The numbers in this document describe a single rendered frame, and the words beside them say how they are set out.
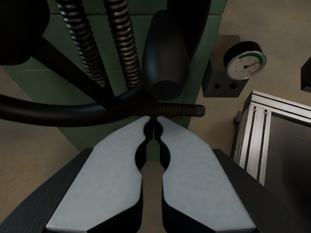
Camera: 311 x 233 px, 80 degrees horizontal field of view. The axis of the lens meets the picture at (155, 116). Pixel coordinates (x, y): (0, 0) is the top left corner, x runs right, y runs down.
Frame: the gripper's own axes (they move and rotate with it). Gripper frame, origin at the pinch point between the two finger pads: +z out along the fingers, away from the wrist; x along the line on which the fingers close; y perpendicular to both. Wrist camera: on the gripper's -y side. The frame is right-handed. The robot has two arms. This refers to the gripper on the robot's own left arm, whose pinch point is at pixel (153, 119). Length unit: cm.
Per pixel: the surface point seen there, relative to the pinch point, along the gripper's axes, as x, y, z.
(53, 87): -24.4, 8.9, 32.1
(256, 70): 17.3, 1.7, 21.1
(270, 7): 102, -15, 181
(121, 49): -3.7, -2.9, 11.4
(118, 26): -3.7, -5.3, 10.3
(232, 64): 12.8, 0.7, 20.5
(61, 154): -46, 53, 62
